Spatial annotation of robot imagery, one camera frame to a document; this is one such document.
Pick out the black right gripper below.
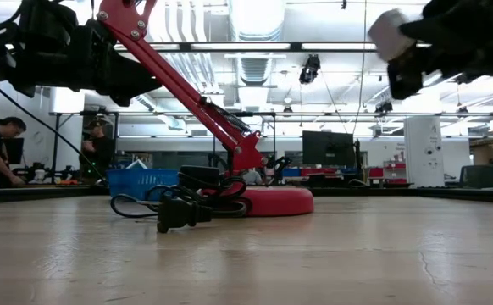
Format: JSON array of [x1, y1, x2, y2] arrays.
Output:
[[386, 0, 493, 101]]

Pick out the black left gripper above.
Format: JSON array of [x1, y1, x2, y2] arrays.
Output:
[[66, 19, 163, 108]]

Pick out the white charger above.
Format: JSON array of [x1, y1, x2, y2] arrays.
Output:
[[368, 8, 418, 63]]

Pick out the grey mesh office chair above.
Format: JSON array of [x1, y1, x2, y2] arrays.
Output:
[[459, 164, 493, 190]]

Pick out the red desk lamp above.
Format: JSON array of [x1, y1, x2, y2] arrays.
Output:
[[97, 0, 315, 218]]

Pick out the white column with stickers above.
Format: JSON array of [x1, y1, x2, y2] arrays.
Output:
[[403, 116, 446, 188]]

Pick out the blue plastic basket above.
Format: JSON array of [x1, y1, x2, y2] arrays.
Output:
[[106, 168, 180, 201]]

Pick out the long ceiling light strip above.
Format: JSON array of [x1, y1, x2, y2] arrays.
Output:
[[114, 41, 432, 53]]

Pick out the black power adapter block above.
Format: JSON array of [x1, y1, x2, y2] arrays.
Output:
[[178, 164, 221, 190]]

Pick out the red storage shelf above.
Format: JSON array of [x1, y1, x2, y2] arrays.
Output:
[[367, 159, 407, 186]]

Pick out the background workbench with equipment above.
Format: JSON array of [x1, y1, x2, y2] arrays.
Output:
[[13, 163, 103, 190]]

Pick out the black computer monitor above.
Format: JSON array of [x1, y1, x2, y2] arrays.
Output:
[[4, 137, 25, 165], [302, 130, 356, 169]]

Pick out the red storage bin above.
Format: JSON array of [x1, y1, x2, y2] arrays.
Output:
[[300, 167, 341, 177]]

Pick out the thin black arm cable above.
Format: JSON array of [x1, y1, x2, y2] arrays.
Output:
[[0, 75, 106, 181]]

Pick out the black lamp power cord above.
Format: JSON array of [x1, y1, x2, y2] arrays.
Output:
[[110, 171, 254, 234]]

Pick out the silver ventilation duct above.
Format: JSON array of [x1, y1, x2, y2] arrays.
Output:
[[227, 0, 288, 42]]

